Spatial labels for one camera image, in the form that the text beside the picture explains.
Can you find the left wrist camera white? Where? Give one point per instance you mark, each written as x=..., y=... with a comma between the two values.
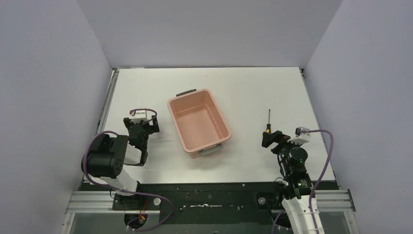
x=138, y=116

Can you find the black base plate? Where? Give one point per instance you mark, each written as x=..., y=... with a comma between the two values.
x=162, y=203

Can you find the aluminium front rail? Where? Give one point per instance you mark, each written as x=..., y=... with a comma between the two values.
x=100, y=202

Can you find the aluminium rail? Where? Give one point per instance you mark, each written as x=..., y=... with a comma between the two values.
x=100, y=202
x=108, y=100

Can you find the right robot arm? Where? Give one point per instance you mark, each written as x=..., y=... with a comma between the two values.
x=298, y=196

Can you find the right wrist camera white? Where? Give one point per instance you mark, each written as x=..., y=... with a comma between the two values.
x=302, y=136

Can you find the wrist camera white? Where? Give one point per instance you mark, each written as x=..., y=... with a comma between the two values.
x=138, y=116
x=302, y=136

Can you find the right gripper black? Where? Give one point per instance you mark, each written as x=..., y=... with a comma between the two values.
x=277, y=142

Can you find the yellow black handled screwdriver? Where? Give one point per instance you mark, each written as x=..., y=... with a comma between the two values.
x=268, y=125

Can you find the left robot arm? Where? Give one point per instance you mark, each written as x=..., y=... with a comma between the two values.
x=109, y=152

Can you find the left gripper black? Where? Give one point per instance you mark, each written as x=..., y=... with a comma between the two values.
x=140, y=127

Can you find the pink plastic bin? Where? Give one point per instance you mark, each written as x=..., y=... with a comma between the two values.
x=200, y=125

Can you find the left side aluminium rail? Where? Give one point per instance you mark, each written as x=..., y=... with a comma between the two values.
x=108, y=100

